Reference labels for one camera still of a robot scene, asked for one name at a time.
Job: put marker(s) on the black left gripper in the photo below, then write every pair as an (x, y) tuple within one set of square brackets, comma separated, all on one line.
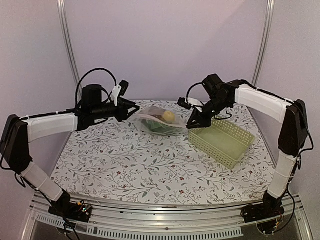
[(122, 110)]

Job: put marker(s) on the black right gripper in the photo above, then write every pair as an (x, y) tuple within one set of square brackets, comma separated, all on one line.
[(204, 122)]

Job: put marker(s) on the yellow lemon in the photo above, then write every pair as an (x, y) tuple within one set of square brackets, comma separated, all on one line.
[(168, 116)]

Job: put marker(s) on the green white bok choy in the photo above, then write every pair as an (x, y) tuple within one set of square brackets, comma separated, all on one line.
[(157, 127)]

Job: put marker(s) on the clear zip top bag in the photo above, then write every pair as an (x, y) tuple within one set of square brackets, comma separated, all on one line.
[(147, 114)]

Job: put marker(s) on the brown potato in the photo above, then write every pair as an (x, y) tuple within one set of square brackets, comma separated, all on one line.
[(157, 116)]

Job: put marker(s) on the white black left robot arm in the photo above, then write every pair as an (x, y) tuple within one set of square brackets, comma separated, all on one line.
[(19, 132)]

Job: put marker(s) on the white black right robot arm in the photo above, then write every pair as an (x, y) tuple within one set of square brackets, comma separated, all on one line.
[(290, 114)]

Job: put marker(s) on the beige perforated plastic basket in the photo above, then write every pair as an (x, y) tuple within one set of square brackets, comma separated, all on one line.
[(223, 141)]

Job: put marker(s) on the floral patterned table mat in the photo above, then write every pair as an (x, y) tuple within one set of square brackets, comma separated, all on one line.
[(119, 161)]

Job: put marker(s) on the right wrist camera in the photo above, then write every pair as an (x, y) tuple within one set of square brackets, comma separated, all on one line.
[(189, 103)]

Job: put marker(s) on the right aluminium corner post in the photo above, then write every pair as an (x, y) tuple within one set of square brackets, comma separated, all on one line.
[(264, 41)]

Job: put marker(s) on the aluminium corner post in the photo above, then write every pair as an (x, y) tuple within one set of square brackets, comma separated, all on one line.
[(264, 41), (61, 7)]

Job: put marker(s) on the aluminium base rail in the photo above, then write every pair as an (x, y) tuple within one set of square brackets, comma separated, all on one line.
[(120, 220)]

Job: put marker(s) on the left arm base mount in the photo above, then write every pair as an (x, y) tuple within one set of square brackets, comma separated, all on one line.
[(78, 211)]

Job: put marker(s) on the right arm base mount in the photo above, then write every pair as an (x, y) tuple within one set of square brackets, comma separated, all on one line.
[(268, 215)]

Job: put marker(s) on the left aluminium corner post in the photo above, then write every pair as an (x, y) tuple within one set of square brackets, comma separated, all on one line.
[(61, 7)]

